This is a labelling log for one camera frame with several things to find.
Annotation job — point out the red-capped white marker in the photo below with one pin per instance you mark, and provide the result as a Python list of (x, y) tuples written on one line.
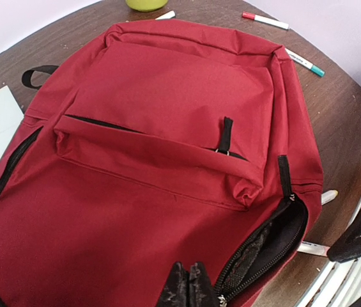
[(265, 20)]

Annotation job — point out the purple-capped white marker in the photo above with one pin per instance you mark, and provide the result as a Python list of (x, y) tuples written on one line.
[(169, 15)]

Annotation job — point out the teal-capped white marker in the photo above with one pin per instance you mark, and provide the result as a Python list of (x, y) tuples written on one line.
[(305, 63)]

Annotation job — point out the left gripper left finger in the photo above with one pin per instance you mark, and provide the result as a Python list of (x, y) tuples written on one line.
[(175, 286)]

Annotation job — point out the red backpack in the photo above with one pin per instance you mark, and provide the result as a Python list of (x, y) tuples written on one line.
[(160, 141)]

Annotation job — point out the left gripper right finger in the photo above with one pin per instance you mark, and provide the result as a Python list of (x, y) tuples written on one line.
[(200, 289)]

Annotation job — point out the pink-capped white marker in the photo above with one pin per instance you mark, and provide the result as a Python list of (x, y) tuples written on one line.
[(313, 249)]

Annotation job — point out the yellow-capped white marker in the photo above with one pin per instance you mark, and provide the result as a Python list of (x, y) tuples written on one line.
[(328, 196)]

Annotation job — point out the yellow-green plastic bowl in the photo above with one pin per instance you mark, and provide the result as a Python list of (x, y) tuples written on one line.
[(146, 5)]

